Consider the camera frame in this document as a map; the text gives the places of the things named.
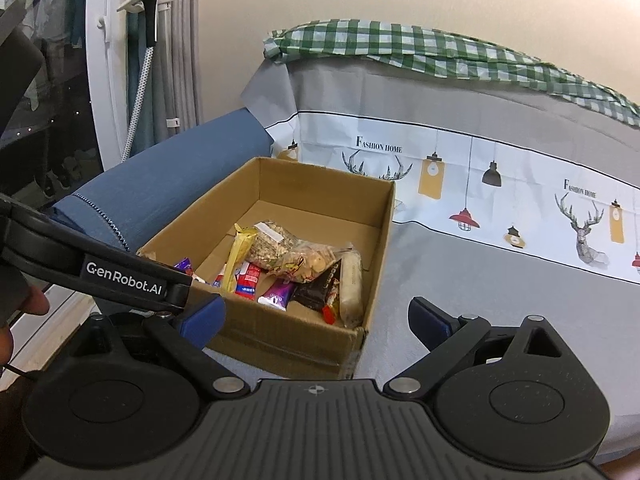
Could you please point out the black garment steamer head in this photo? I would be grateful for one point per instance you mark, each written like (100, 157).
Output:
(145, 0)

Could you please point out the person's left hand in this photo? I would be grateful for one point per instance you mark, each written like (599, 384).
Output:
(37, 302)

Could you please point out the white curtain clip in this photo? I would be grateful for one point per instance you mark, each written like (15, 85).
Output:
(172, 122)

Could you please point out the brown chocolate packet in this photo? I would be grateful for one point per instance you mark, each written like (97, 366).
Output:
(312, 292)

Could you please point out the green checked cloth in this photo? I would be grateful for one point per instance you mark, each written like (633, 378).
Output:
(400, 45)

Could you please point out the green label rice cake packet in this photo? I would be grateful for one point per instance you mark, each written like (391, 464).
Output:
(350, 290)

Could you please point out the dark glass door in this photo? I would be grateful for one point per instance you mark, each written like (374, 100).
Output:
(60, 135)

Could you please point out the yellow nut bar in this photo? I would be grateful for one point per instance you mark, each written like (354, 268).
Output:
(239, 255)

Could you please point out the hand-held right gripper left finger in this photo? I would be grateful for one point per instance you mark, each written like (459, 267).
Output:
(205, 320)

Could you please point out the brown cardboard box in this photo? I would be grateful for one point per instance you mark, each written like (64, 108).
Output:
(320, 195)

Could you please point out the grey curtain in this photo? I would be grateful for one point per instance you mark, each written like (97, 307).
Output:
(180, 60)

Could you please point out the blue sofa armrest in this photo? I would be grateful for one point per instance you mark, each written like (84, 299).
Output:
(165, 170)

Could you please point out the grey purple stick packet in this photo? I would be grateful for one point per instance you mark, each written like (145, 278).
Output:
(277, 294)

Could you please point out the grey printed blanket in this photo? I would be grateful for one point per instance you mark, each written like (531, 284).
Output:
(450, 270)

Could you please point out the white door frame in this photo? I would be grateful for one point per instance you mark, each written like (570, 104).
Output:
(102, 85)

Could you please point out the red white snack packet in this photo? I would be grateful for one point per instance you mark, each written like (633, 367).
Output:
(247, 282)

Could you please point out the clear biscuit bag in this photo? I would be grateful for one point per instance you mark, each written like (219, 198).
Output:
(310, 260)

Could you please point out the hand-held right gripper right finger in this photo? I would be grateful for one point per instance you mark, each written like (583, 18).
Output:
(432, 325)

